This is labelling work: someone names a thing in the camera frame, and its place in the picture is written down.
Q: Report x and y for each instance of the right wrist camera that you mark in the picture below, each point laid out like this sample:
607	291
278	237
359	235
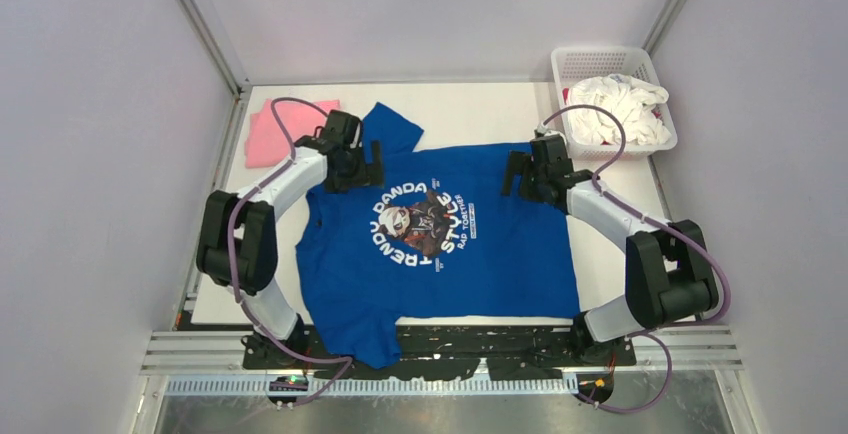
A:
543	131

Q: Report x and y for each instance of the pink folded t shirt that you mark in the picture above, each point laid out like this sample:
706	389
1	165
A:
266	145

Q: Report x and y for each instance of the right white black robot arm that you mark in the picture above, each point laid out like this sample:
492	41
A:
667	274

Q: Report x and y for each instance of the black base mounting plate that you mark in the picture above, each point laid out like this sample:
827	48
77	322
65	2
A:
442	353

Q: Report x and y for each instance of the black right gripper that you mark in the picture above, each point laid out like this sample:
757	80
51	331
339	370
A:
521	162

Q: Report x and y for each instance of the white crumpled t shirt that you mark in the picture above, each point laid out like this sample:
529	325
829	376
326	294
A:
617	107

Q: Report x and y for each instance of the blue printed t shirt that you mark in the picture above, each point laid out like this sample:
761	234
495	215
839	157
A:
438	239

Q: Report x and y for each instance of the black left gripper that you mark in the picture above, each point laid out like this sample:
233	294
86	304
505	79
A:
369	174

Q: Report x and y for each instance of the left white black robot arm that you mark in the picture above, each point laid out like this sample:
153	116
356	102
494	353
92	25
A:
238	247

